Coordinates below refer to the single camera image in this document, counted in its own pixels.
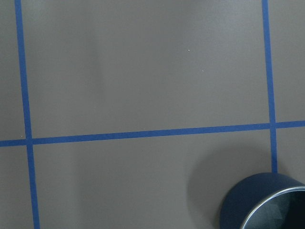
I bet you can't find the dark blue pot purple handle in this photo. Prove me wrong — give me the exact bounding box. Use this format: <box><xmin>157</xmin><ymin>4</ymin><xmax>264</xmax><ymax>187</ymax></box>
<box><xmin>219</xmin><ymin>173</ymin><xmax>305</xmax><ymax>229</ymax></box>

